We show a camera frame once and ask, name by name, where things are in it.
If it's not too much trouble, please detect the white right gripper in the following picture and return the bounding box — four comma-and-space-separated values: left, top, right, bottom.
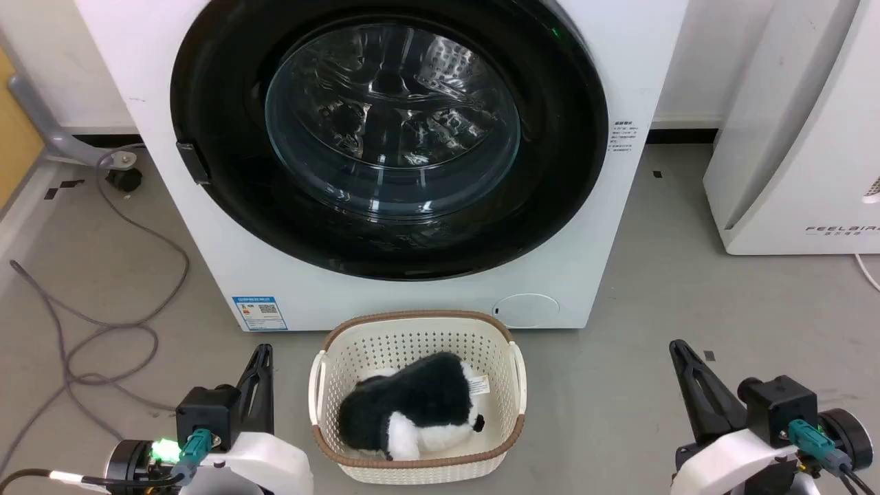
669, 339, 802, 495

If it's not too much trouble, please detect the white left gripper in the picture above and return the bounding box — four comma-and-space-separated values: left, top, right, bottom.
195, 344, 314, 495

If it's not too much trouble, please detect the black round washer door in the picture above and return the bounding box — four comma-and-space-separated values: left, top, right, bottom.
170, 0, 610, 281

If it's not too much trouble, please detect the white front-load washing machine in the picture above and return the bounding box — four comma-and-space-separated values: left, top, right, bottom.
74, 0, 690, 333

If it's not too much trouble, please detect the blue energy label sticker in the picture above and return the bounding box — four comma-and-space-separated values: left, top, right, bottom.
232, 296, 289, 332

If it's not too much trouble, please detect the cream perforated laundry basket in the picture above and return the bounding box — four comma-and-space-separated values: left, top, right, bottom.
308, 310, 528, 485

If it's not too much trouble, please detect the black and white plush toy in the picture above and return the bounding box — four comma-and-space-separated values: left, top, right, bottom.
338, 352, 492, 461

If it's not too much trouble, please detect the white text sticker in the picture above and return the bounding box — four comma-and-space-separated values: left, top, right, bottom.
608, 121, 639, 153

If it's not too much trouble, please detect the white air purifier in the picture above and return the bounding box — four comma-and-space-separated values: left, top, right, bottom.
703, 0, 880, 256

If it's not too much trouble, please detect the grey metal leg with caster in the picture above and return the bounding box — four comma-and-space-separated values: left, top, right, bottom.
8, 74, 144, 193

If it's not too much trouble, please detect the wooden furniture panel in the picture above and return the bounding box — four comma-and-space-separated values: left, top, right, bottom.
0, 47, 46, 210

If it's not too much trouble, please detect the teal left camera cable plug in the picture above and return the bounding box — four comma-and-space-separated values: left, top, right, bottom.
170, 428, 212, 485

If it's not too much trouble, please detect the teal camera cable plug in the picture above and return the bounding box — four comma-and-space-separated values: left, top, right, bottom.
788, 419, 855, 475
170, 428, 212, 485

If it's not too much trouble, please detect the teal right camera cable plug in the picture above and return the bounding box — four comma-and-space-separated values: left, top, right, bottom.
788, 419, 855, 475

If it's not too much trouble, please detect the grey floor cable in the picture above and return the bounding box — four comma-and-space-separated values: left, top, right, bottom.
0, 148, 190, 475

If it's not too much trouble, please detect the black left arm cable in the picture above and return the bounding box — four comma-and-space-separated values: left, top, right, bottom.
0, 468, 181, 495

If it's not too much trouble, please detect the white power cord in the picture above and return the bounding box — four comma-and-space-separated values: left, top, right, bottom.
854, 254, 880, 292

